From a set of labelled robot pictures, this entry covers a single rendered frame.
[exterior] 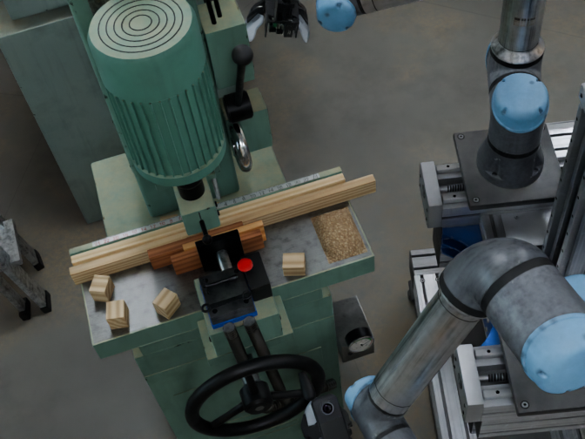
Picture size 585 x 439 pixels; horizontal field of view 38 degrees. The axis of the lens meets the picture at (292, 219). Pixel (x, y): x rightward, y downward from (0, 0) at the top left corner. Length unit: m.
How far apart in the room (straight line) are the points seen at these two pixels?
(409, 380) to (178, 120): 0.56
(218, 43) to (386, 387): 0.73
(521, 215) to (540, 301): 0.93
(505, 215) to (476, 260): 0.86
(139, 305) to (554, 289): 0.91
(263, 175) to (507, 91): 0.60
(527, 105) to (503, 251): 0.71
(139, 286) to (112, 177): 0.42
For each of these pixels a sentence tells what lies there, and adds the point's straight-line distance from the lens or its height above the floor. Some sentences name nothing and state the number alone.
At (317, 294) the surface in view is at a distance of 1.81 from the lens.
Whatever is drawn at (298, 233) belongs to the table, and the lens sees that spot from 1.80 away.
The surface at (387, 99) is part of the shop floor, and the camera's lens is 3.29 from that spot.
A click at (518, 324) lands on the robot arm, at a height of 1.38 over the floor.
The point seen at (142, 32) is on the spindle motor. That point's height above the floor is 1.50.
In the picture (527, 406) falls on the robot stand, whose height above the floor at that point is 0.82.
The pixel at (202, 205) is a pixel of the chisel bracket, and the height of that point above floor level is 1.07.
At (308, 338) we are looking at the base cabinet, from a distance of 1.96.
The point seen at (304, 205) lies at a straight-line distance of 1.81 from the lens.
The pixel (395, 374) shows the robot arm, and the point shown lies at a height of 1.13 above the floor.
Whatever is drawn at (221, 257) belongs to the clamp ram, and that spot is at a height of 0.96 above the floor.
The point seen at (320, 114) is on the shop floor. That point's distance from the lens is 3.25.
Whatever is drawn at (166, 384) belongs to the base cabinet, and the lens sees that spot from 1.96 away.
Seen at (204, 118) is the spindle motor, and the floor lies 1.32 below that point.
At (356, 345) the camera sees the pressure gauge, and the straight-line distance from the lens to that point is 1.93.
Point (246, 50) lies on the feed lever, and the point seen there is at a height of 1.45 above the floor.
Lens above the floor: 2.37
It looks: 54 degrees down
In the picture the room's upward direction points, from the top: 9 degrees counter-clockwise
